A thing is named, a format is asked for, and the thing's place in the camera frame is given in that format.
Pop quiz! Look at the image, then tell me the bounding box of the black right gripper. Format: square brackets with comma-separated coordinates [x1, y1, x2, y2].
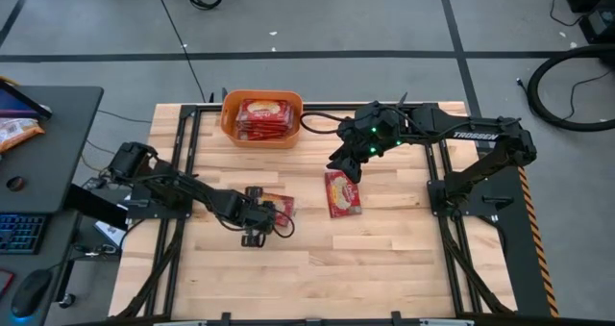
[327, 133, 381, 186]

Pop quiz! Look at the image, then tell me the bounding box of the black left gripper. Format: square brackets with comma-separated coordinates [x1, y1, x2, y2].
[230, 186, 276, 249]

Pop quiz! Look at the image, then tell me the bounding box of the orange plastic basket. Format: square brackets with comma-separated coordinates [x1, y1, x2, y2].
[219, 88, 305, 150]

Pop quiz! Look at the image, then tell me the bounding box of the black controller box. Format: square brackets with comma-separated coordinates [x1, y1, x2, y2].
[64, 184, 129, 231]

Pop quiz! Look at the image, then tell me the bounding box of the orange black hazard tape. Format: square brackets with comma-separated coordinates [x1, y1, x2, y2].
[516, 164, 561, 317]

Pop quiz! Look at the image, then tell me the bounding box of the black desk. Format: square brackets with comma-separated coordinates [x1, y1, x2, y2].
[0, 85, 105, 326]

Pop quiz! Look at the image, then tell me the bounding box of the backlit black keyboard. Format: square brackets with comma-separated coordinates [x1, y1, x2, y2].
[0, 213, 48, 256]

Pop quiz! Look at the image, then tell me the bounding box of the black computer mouse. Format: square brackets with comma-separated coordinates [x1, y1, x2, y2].
[10, 268, 53, 319]

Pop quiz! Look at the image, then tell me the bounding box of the orange snack bag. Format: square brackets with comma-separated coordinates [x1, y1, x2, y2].
[0, 117, 45, 153]

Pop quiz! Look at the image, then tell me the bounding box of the black laptop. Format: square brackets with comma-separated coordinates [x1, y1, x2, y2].
[0, 78, 53, 121]

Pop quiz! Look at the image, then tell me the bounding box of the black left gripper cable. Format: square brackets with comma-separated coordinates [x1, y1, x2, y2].
[269, 206, 296, 239]

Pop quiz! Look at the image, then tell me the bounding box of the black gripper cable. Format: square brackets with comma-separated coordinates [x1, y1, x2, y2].
[299, 110, 348, 137]
[269, 206, 296, 239]

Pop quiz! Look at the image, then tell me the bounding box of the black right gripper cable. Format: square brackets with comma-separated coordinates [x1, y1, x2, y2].
[299, 110, 348, 137]

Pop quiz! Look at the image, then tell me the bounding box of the black aluminium table frame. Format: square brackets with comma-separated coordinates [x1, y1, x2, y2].
[114, 90, 518, 326]

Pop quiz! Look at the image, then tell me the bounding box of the long black floor cable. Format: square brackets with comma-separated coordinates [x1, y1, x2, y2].
[152, 0, 209, 104]

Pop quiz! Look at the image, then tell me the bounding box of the thick black hose loop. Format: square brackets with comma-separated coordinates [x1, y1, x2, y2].
[526, 43, 615, 134]

